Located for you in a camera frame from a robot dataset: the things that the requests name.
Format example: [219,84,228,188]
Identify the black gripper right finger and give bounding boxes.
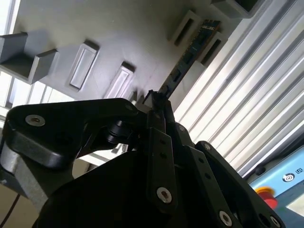
[163,99,287,228]

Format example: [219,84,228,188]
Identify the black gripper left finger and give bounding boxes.
[0,89,179,215]

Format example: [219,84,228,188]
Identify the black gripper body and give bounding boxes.
[33,149,215,228]

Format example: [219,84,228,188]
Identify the dark RAM stick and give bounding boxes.
[158,19,221,98]

